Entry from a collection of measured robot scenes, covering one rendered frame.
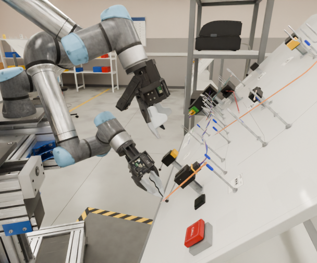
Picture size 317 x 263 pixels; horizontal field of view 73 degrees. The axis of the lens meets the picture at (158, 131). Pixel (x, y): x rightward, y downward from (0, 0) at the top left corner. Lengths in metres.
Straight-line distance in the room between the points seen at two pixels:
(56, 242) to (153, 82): 1.48
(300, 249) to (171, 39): 7.60
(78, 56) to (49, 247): 1.46
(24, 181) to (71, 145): 0.18
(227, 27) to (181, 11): 6.60
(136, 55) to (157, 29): 7.60
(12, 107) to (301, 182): 1.19
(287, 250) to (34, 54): 1.12
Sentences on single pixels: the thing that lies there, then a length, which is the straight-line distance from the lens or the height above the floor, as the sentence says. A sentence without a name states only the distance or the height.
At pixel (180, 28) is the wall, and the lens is 8.14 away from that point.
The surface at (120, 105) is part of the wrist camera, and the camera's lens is 0.64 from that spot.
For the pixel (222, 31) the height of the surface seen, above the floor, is 1.58.
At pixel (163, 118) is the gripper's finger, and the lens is 0.59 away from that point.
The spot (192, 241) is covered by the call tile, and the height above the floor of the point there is 1.10.
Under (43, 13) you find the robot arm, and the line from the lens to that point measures 0.73.
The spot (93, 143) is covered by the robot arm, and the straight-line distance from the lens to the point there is 0.82.
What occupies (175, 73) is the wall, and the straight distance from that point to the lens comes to 8.17.
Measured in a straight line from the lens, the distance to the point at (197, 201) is 0.67.
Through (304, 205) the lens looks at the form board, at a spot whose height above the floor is 1.26.
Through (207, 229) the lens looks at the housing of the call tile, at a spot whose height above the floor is 1.11.
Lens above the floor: 1.49
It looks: 22 degrees down
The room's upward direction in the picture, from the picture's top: straight up
